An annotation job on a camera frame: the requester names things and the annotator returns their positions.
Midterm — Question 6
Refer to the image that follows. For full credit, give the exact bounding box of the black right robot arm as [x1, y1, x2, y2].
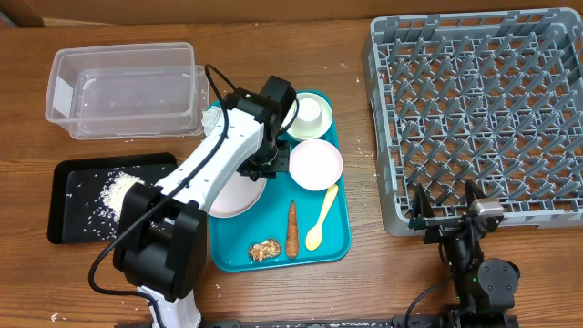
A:
[401, 180, 520, 328]

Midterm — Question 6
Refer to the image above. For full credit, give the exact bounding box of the pile of white rice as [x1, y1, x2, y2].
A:
[67, 169, 147, 238]

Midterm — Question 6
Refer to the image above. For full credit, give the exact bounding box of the clear plastic bin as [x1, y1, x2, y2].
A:
[45, 42, 209, 139]

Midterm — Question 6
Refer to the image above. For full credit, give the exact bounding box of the yellow plastic spoon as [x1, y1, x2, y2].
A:
[305, 184, 339, 251]

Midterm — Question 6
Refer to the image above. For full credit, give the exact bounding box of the cream cup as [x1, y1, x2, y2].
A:
[295, 98, 322, 130]

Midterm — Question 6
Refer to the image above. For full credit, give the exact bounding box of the small pink plate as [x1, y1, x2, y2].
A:
[289, 139, 343, 191]

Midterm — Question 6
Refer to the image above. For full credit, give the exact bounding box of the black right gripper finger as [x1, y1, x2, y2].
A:
[412, 184, 435, 219]
[465, 179, 486, 203]

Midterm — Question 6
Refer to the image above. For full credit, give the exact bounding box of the grey dishwasher rack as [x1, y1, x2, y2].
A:
[363, 7, 582, 236]

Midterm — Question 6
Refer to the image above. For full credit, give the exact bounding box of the crumpled white napkin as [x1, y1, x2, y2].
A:
[201, 106, 223, 136]

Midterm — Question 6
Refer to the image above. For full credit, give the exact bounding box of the brown carrot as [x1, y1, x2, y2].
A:
[286, 201, 299, 259]

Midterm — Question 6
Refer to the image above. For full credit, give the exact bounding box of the granola bar piece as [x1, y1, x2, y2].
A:
[248, 239, 281, 262]

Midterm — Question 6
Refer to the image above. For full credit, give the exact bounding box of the large pink plate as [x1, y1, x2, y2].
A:
[209, 172, 267, 218]

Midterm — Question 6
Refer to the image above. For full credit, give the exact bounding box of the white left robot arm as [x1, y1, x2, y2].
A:
[113, 76, 297, 327]

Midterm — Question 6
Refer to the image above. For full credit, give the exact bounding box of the cream bowl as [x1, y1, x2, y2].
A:
[282, 92, 332, 141]

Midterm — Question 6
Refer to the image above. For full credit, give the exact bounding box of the black tray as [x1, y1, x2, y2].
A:
[47, 153, 177, 244]

